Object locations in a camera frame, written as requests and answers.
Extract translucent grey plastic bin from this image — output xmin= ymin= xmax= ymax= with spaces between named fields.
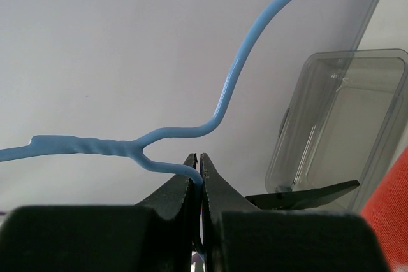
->
xmin=265 ymin=49 xmax=407 ymax=213

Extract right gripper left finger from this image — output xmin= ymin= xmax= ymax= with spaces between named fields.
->
xmin=0 ymin=152 xmax=199 ymax=272

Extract light blue wire hanger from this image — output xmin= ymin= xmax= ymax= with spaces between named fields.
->
xmin=0 ymin=0 xmax=332 ymax=254

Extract orange white patterned trousers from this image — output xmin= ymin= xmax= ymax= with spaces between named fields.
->
xmin=361 ymin=150 xmax=407 ymax=271

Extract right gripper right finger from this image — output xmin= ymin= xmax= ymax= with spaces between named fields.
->
xmin=200 ymin=154 xmax=390 ymax=271

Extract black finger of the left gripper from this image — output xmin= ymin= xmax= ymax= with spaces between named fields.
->
xmin=245 ymin=180 xmax=360 ymax=210

